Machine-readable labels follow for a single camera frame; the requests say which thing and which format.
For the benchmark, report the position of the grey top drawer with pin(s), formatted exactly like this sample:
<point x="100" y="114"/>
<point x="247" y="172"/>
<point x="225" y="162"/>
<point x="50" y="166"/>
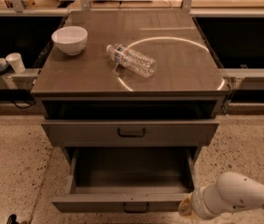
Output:
<point x="166" y="133"/>

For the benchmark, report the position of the white paper cup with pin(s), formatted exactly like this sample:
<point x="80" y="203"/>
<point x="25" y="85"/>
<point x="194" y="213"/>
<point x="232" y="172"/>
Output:
<point x="15" y="60"/>

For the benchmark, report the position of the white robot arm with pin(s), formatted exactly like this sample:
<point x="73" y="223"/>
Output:
<point x="231" y="193"/>

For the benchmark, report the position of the grey drawer cabinet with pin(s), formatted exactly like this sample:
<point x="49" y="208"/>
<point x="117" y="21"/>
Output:
<point x="145" y="79"/>

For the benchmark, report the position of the black object at floor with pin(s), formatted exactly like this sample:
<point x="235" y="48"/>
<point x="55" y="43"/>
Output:
<point x="12" y="219"/>

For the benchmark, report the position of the white ceramic bowl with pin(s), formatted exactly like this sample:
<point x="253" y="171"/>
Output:
<point x="71" y="40"/>

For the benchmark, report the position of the grey drawer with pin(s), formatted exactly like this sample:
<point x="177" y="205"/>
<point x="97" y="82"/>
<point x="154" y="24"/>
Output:
<point x="134" y="180"/>
<point x="166" y="133"/>

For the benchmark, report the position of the clear plastic water bottle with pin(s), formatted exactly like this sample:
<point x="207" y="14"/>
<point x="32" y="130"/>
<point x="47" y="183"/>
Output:
<point x="133" y="60"/>

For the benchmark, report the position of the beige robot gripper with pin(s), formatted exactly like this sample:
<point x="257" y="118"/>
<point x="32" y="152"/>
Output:
<point x="198" y="203"/>

